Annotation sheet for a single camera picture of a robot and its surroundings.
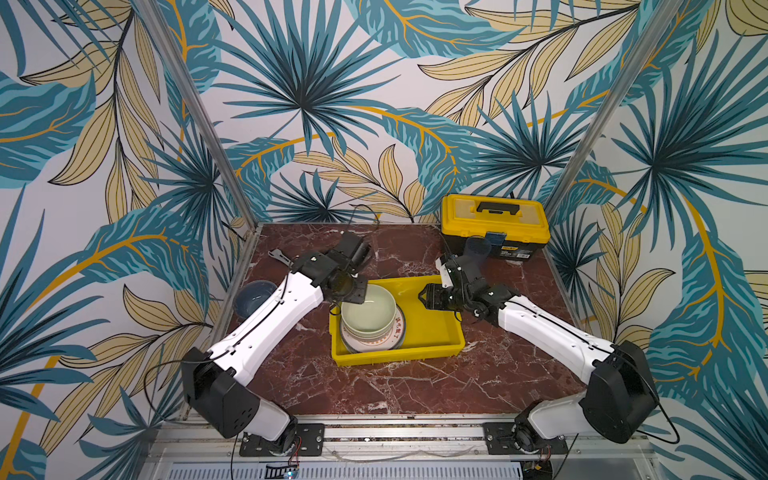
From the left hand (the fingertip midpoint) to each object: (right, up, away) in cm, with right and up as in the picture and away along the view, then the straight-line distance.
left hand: (353, 294), depth 76 cm
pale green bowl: (+5, -9, +11) cm, 15 cm away
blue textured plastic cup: (+38, +13, +22) cm, 46 cm away
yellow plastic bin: (+21, -14, +14) cm, 29 cm away
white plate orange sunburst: (+9, -15, +10) cm, 20 cm away
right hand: (+19, -2, +9) cm, 21 cm away
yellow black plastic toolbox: (+51, +19, +22) cm, 59 cm away
